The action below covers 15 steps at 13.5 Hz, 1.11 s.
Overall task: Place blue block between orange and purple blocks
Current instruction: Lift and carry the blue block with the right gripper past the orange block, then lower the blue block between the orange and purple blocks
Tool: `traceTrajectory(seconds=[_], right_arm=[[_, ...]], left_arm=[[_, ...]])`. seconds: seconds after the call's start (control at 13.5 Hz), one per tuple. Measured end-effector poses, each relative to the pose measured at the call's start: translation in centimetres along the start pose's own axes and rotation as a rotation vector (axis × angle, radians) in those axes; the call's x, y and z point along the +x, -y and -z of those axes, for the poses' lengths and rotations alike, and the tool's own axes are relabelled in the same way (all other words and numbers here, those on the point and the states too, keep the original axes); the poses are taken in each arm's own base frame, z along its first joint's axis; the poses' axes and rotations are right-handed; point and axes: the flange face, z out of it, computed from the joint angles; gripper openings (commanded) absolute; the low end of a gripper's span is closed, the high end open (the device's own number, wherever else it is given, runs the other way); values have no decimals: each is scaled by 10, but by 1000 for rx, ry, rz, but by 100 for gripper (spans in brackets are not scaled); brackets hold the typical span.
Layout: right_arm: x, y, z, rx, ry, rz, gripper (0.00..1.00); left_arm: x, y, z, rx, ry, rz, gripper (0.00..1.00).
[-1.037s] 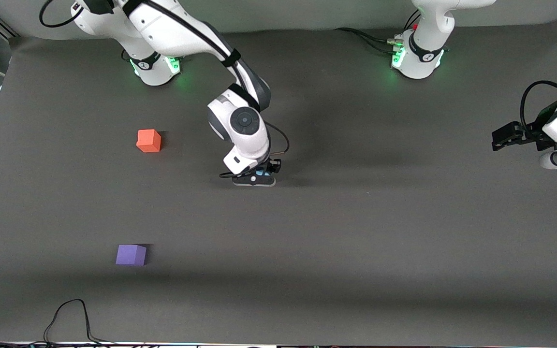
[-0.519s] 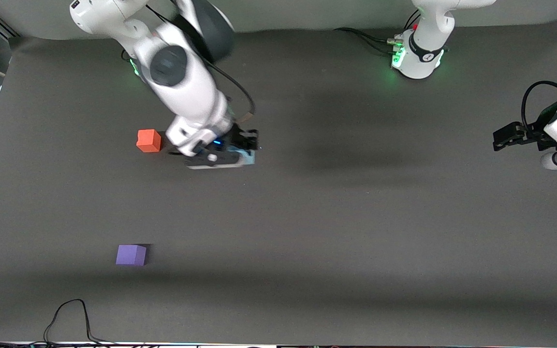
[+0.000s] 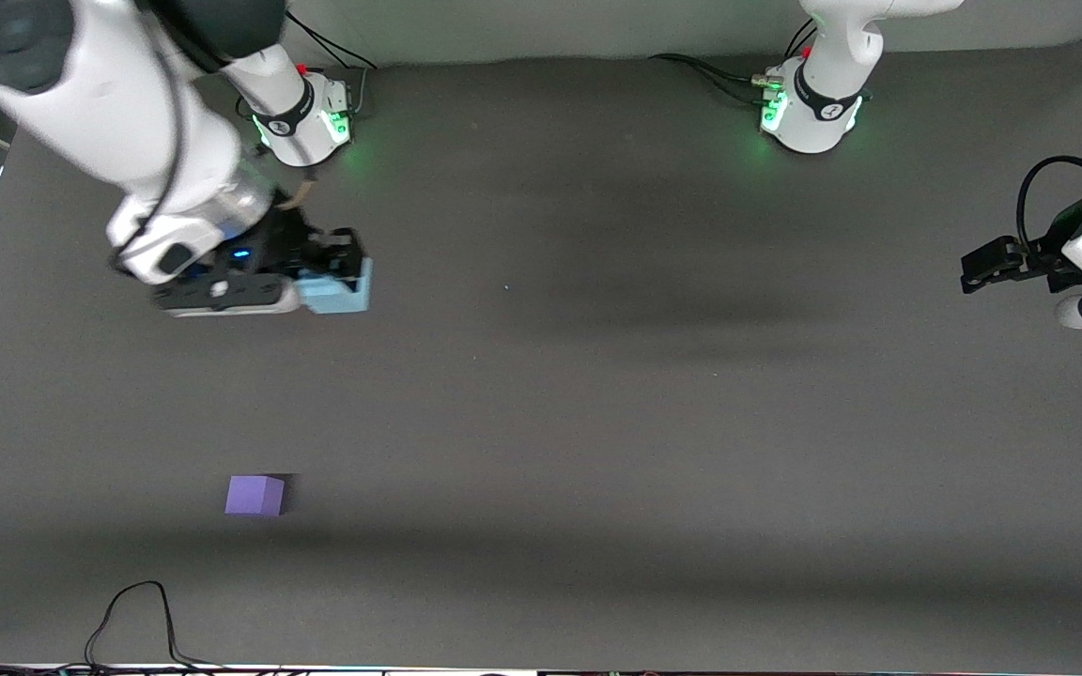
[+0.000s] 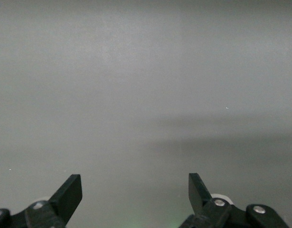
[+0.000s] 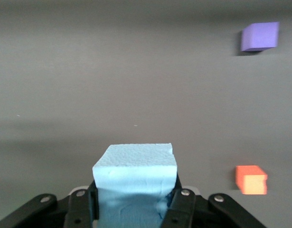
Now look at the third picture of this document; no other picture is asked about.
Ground light blue block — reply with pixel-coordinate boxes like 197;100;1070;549
297;256;375;316

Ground purple block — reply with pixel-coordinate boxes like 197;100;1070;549
224;475;286;518

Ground dark grey table mat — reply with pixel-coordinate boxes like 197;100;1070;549
0;38;1082;673

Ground black right arm base cables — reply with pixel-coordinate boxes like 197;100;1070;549
286;11;380;121

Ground black arm base cables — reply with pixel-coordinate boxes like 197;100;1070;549
286;11;380;121
648;19;819;106

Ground black left arm base cables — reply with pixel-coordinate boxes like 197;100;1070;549
648;19;819;106

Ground black looped table cable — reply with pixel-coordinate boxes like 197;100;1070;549
0;580;281;676

